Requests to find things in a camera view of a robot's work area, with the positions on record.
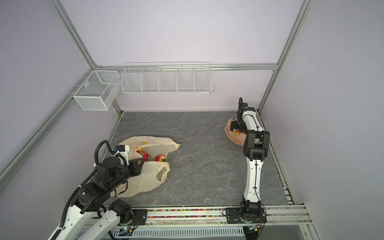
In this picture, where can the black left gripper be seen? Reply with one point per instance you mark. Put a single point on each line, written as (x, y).
(137, 168)

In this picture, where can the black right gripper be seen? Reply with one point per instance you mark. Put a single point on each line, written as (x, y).
(234, 126)

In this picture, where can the red green dragon fruit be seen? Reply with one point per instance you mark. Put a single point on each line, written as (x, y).
(144, 155)

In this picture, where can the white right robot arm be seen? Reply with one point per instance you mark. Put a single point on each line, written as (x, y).
(247, 132)

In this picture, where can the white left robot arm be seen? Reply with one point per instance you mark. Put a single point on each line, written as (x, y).
(89, 197)

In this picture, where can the peach wavy fruit plate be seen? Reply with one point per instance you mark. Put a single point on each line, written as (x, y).
(235, 136)

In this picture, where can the long white wire basket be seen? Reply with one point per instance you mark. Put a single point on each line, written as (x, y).
(167, 78)

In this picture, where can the small white wire basket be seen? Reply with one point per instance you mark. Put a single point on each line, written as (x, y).
(98, 91)

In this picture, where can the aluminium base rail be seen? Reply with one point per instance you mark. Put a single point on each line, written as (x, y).
(188, 223)

